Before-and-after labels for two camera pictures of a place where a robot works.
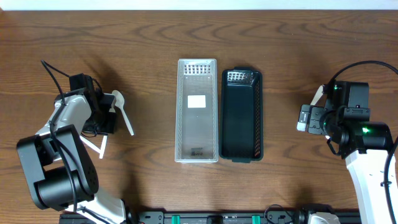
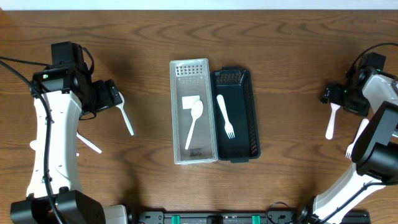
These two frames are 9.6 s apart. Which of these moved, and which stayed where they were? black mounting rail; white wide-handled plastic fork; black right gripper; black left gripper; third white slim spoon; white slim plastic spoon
Moved: black right gripper; white slim plastic spoon; black left gripper; white wide-handled plastic fork
Stayed: third white slim spoon; black mounting rail
